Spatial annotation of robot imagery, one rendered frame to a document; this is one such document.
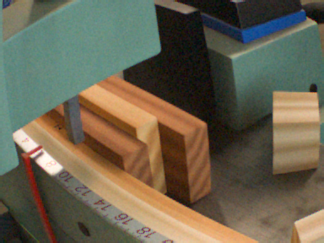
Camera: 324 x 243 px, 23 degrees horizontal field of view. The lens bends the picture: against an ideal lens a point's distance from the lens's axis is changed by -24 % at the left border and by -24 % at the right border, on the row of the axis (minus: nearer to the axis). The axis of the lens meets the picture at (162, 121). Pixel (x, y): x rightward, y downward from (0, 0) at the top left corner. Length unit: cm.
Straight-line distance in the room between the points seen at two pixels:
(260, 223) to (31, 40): 20
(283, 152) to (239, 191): 4
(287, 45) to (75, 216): 25
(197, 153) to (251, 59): 10
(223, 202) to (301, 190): 6
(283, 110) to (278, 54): 8
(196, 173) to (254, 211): 5
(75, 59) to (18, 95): 5
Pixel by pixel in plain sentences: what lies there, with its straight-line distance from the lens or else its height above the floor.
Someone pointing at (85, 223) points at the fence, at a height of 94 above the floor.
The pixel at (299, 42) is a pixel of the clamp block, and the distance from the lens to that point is 71.
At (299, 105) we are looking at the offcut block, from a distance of 62.
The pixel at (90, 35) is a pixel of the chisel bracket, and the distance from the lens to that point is 53.
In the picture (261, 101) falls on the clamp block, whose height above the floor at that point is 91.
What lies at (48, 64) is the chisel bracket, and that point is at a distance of 52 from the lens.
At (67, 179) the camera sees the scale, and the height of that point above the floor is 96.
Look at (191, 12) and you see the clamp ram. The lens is 65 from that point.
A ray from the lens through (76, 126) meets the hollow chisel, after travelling 59.
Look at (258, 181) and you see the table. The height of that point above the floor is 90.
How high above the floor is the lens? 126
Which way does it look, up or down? 31 degrees down
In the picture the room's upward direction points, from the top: 8 degrees counter-clockwise
